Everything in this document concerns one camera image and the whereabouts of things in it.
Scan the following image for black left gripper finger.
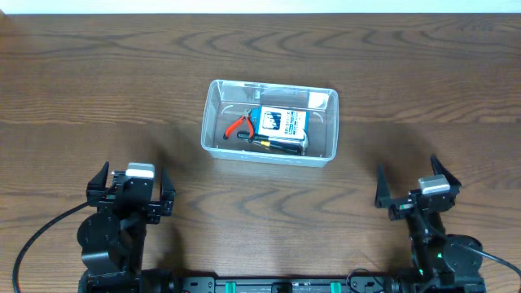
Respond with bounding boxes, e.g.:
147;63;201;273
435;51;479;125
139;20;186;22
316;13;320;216
160;168;176;203
86;161;109;194

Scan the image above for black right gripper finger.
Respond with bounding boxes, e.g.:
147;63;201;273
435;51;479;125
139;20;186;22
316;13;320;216
374;164;392;208
430;155;462;188

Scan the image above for black yellow screwdriver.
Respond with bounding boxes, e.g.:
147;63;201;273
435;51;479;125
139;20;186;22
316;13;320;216
237;132;309;155

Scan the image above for red black pliers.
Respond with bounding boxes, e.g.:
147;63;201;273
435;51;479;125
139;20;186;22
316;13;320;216
223;108;255;140

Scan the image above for precision screwdriver set box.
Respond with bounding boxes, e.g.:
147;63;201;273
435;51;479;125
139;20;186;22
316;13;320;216
252;106;309;140

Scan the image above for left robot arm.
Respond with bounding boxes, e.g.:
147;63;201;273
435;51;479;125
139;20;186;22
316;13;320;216
77;163;180;293

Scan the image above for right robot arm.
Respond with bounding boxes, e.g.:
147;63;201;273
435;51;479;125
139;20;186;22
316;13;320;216
374;155;486;292

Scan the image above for clear plastic container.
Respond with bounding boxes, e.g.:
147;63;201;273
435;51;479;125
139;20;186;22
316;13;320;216
201;80;339;167

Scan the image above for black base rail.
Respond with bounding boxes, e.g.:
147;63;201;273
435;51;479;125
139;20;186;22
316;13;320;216
77;269;487;293

